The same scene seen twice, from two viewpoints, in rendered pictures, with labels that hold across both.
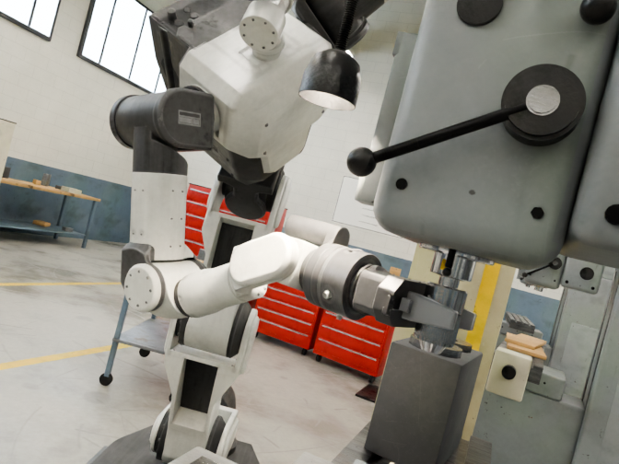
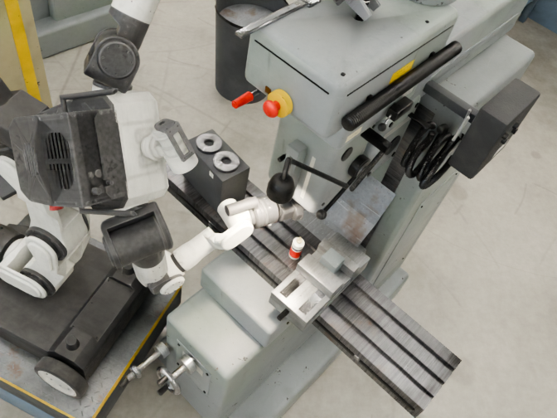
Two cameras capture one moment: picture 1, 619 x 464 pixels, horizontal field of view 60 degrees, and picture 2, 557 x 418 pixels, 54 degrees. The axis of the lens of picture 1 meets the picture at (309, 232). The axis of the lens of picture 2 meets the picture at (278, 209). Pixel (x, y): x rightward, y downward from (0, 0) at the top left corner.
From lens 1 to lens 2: 1.64 m
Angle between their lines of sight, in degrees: 83
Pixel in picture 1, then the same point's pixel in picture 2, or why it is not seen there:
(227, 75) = (154, 185)
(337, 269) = (273, 217)
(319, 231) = (249, 208)
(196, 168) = not seen: outside the picture
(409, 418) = (234, 194)
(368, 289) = (288, 215)
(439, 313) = not seen: hidden behind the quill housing
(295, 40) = (149, 120)
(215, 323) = (79, 235)
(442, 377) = (244, 175)
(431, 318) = not seen: hidden behind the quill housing
